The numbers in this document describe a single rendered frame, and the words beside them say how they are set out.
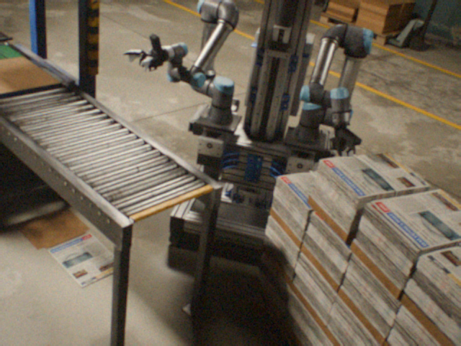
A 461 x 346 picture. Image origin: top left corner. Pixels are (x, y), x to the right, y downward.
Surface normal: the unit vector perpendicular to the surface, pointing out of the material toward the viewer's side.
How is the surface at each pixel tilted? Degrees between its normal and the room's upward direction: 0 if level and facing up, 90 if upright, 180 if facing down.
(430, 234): 0
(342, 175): 2
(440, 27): 90
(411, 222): 1
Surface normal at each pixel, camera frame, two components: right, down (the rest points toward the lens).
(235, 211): 0.15, -0.85
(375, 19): -0.72, 0.27
